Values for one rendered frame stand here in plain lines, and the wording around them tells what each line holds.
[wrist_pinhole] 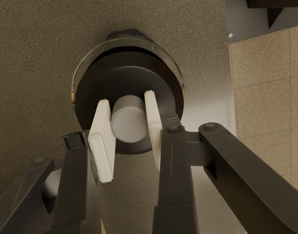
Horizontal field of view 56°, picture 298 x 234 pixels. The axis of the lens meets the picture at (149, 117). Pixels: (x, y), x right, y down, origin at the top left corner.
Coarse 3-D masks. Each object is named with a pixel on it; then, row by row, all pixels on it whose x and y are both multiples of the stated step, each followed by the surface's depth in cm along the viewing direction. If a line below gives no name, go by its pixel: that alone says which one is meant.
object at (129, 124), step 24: (96, 72) 22; (120, 72) 21; (144, 72) 22; (168, 72) 23; (96, 96) 22; (120, 96) 22; (168, 96) 22; (120, 120) 20; (144, 120) 20; (120, 144) 24; (144, 144) 24
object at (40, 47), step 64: (0, 0) 43; (64, 0) 44; (128, 0) 45; (192, 0) 45; (0, 64) 47; (64, 64) 47; (192, 64) 49; (0, 128) 51; (64, 128) 51; (192, 128) 53; (0, 192) 55; (128, 192) 57
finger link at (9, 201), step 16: (32, 160) 15; (48, 160) 14; (32, 176) 13; (16, 192) 12; (32, 192) 12; (0, 208) 11; (16, 208) 11; (32, 208) 12; (48, 208) 14; (0, 224) 10; (16, 224) 11; (32, 224) 12; (48, 224) 13
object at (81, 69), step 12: (120, 36) 37; (132, 36) 36; (96, 48) 25; (108, 48) 25; (120, 48) 25; (132, 48) 25; (144, 48) 25; (156, 48) 25; (84, 60) 25; (96, 60) 25; (168, 60) 26; (84, 72) 26; (180, 72) 26; (72, 84) 26; (180, 84) 27; (72, 96) 26
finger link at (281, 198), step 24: (216, 144) 12; (240, 144) 12; (216, 168) 13; (240, 168) 10; (264, 168) 10; (240, 192) 10; (264, 192) 9; (288, 192) 9; (240, 216) 11; (264, 216) 9; (288, 216) 8
